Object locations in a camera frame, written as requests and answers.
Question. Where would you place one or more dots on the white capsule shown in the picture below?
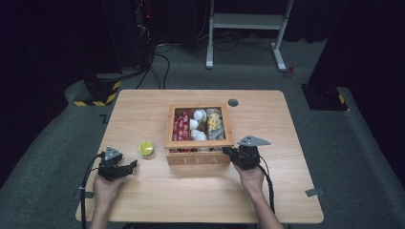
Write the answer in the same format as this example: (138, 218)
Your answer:
(193, 123)
(199, 135)
(200, 115)

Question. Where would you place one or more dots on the red tea packet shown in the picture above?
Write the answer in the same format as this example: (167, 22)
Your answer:
(176, 129)
(186, 125)

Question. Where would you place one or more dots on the grey tape piece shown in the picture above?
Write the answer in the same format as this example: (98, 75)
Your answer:
(89, 194)
(314, 192)

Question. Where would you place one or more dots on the yellow wrapped sweets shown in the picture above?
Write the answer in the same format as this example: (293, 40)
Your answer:
(214, 121)

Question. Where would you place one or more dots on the wooden box lid with window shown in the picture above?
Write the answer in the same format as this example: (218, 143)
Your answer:
(169, 127)

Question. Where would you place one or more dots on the white metal stand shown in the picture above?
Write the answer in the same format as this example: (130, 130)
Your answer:
(245, 21)

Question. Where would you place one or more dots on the person's right hand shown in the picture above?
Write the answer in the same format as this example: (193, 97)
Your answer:
(251, 179)

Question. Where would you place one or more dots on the yellow-lidded capsule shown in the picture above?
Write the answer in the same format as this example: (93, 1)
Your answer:
(146, 148)

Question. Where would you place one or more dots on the dark equipment rack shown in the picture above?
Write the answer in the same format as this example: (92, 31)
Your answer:
(144, 31)

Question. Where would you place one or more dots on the brown capsule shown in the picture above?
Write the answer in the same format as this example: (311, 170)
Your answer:
(202, 126)

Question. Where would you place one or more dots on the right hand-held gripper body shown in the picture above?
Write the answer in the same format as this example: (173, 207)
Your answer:
(248, 157)

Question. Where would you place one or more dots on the black base with yellow mark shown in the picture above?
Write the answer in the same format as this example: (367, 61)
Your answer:
(323, 97)

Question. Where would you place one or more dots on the person's left hand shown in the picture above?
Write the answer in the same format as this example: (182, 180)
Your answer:
(105, 191)

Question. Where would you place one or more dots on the small red floor object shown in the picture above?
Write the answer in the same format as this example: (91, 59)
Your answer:
(289, 72)

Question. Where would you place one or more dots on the silvery clear packets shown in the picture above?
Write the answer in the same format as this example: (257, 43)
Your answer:
(218, 133)

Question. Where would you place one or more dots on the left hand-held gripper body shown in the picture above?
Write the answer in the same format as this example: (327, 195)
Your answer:
(110, 167)

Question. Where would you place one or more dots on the black base with hazard stripes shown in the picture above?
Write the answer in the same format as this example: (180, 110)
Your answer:
(103, 90)

